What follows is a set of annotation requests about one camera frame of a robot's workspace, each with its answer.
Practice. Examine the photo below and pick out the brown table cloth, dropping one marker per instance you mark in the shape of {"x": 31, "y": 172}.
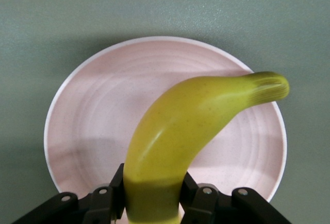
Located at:
{"x": 165, "y": 5}

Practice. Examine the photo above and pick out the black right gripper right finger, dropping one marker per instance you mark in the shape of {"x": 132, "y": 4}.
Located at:
{"x": 227, "y": 208}

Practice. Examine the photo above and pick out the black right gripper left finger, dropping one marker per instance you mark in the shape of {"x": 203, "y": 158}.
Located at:
{"x": 98, "y": 206}

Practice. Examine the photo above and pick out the pink plate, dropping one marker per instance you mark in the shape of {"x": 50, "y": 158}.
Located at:
{"x": 103, "y": 110}

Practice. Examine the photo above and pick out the yellow banana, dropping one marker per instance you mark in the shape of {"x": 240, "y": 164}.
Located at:
{"x": 167, "y": 136}

